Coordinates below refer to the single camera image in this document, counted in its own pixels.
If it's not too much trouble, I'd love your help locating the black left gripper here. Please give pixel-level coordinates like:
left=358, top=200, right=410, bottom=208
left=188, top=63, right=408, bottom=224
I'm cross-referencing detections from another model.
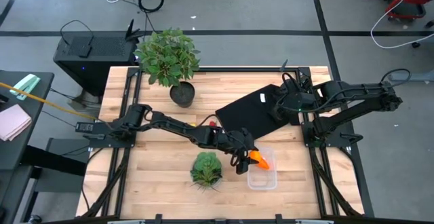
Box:
left=216, top=128, right=258, bottom=176

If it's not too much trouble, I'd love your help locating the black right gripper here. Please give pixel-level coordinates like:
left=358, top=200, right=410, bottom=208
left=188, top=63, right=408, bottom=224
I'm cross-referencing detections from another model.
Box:
left=275, top=79, right=318, bottom=116

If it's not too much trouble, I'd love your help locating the orange toy carrot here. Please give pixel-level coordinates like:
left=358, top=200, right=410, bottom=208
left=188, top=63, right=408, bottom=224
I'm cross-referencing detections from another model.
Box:
left=248, top=150, right=271, bottom=171

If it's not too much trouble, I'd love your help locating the black cloth with white label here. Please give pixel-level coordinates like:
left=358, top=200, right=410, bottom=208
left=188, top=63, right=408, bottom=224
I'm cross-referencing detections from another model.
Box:
left=215, top=83, right=301, bottom=140

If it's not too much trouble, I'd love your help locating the clear plastic tupperware container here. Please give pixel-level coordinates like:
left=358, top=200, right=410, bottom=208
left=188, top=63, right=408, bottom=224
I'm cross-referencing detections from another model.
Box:
left=246, top=145, right=278, bottom=191

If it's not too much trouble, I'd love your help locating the succulent plant in white pot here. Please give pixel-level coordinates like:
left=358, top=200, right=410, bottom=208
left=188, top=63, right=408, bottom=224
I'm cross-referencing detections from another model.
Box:
left=189, top=151, right=224, bottom=193

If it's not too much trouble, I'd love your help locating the grey desk foot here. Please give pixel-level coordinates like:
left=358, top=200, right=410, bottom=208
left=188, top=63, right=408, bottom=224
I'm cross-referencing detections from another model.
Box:
left=388, top=70, right=434, bottom=83

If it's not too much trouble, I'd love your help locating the leafy green plant, black pot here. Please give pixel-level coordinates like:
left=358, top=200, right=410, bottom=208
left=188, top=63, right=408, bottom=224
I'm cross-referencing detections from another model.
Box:
left=134, top=27, right=201, bottom=109

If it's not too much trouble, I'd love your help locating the red-framed black stool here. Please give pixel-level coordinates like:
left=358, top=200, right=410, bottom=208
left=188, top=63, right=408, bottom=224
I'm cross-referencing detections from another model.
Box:
left=379, top=0, right=434, bottom=23

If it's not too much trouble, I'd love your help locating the black power adapter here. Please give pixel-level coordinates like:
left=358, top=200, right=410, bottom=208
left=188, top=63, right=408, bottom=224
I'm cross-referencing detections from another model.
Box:
left=75, top=122, right=96, bottom=133

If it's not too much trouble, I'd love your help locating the black computer tower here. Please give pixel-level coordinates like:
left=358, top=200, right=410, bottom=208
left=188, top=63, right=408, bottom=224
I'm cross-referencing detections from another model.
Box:
left=53, top=19, right=142, bottom=96

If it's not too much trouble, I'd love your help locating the black side desk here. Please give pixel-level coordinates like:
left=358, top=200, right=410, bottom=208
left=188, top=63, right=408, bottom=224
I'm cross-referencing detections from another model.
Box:
left=0, top=70, right=55, bottom=224

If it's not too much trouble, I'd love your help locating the mint green stapler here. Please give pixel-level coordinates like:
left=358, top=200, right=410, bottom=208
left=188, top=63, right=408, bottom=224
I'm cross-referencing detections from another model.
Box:
left=9, top=73, right=41, bottom=101

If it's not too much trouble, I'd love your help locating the pink folded cloth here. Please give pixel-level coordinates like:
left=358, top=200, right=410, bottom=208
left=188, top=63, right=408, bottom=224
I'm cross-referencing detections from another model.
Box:
left=0, top=103, right=33, bottom=142

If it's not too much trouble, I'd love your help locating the black aluminium table frame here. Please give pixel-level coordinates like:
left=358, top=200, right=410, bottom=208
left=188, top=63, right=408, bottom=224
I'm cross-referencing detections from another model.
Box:
left=81, top=66, right=376, bottom=224

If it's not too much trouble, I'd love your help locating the black coiled cable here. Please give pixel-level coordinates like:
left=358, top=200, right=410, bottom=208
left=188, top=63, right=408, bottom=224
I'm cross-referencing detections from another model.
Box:
left=138, top=0, right=165, bottom=14

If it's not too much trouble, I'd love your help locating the black cable loop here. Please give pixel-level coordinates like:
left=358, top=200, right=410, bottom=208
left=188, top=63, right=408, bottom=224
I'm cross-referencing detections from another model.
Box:
left=60, top=19, right=94, bottom=47

